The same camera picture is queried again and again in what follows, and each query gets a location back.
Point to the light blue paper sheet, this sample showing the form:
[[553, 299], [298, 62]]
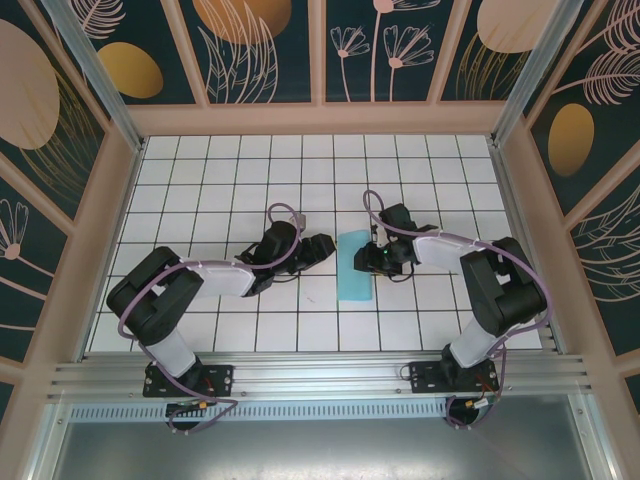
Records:
[[350, 285]]

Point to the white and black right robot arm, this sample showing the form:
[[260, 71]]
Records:
[[440, 250]]

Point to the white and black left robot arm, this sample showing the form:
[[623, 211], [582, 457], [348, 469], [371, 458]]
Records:
[[220, 280]]

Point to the grey metal sheet panel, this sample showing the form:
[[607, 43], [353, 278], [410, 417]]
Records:
[[320, 450]]

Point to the long aluminium mounting rail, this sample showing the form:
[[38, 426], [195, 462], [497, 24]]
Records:
[[320, 375]]

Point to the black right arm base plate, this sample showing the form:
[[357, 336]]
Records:
[[425, 380]]

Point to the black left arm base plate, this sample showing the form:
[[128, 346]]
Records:
[[220, 380]]

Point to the aluminium table side rail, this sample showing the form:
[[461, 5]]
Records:
[[86, 345], [547, 325]]

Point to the aluminium frame post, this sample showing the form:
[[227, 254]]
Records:
[[544, 70], [97, 70]]

